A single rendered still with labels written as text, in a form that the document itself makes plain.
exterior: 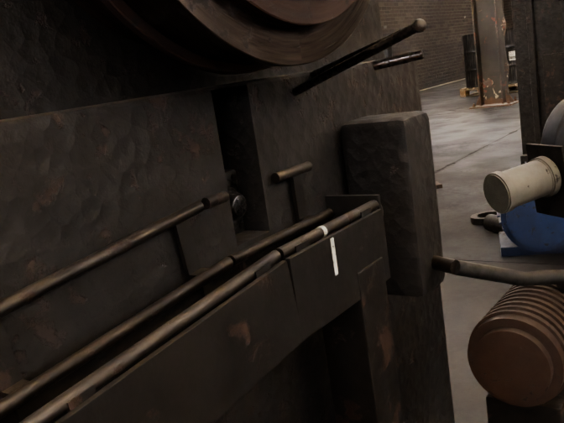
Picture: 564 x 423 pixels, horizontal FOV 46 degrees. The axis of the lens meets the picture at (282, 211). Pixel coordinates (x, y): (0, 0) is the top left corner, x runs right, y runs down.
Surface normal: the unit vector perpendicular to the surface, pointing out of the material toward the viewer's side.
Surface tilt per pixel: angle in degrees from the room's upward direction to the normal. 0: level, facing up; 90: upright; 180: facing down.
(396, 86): 90
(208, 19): 90
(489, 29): 90
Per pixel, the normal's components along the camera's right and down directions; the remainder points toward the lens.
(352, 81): 0.80, 0.00
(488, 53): -0.58, 0.26
